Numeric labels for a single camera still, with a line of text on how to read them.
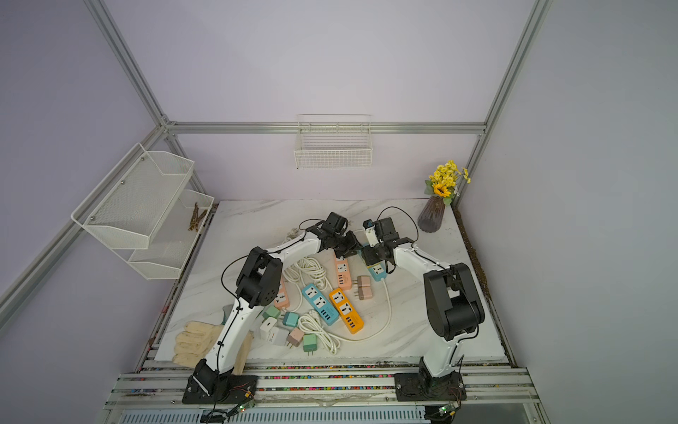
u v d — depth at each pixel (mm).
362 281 936
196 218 974
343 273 956
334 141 956
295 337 816
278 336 783
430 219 1069
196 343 817
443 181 910
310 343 814
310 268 978
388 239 748
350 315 847
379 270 956
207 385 635
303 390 748
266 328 793
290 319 842
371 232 882
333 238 860
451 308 484
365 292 907
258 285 627
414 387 734
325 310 860
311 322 843
